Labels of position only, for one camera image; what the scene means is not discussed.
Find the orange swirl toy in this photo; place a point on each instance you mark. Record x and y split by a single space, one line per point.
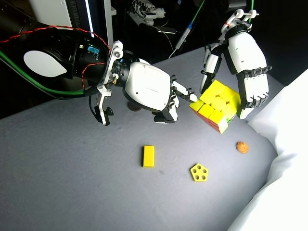
242 148

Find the brown sandwich cookie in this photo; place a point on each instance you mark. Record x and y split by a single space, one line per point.
134 108

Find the yellow rectangular block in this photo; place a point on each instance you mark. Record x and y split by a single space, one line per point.
148 156

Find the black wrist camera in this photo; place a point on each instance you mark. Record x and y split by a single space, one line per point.
108 112

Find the multicolour puzzle cube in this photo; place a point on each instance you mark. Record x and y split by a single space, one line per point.
216 103

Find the yellow pentagon block with holes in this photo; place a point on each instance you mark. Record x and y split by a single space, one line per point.
199 172

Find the white backdrop sheet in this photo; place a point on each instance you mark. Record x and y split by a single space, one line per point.
284 144

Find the white spare robot hand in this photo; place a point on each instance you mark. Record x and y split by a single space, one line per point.
158 11

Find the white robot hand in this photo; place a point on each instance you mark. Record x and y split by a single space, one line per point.
245 55
149 86

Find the grey table cloth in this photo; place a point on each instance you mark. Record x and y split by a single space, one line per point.
72 180

